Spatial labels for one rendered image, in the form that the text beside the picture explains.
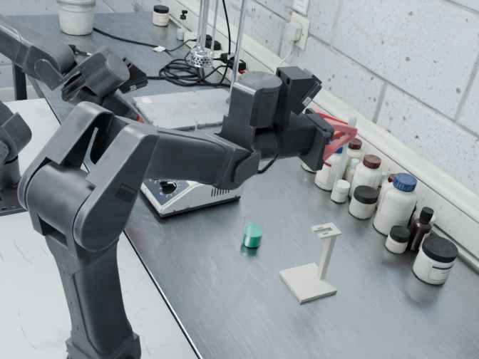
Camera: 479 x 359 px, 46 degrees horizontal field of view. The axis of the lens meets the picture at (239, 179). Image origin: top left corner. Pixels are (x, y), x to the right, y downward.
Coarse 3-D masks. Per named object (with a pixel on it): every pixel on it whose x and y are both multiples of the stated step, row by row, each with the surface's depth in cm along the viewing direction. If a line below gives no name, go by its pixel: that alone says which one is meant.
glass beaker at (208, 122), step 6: (204, 114) 123; (210, 114) 123; (198, 120) 122; (204, 120) 123; (210, 120) 124; (216, 120) 123; (198, 126) 119; (204, 126) 118; (210, 126) 124; (216, 126) 124
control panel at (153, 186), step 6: (144, 180) 122; (150, 180) 122; (156, 180) 121; (162, 180) 120; (168, 180) 120; (174, 180) 119; (180, 180) 119; (150, 186) 120; (156, 186) 120; (180, 186) 118; (186, 186) 117; (156, 192) 119; (162, 192) 118; (174, 192) 117; (156, 198) 118; (162, 198) 117; (168, 198) 116; (162, 204) 116
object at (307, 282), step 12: (312, 228) 100; (324, 228) 101; (336, 228) 101; (324, 252) 104; (312, 264) 110; (324, 264) 105; (288, 276) 106; (300, 276) 107; (312, 276) 107; (324, 276) 107; (300, 288) 104; (312, 288) 104; (324, 288) 105; (300, 300) 102
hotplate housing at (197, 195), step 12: (144, 192) 122; (180, 192) 116; (192, 192) 117; (204, 192) 119; (216, 192) 121; (228, 192) 123; (240, 192) 125; (156, 204) 117; (168, 204) 116; (180, 204) 117; (192, 204) 119; (204, 204) 122
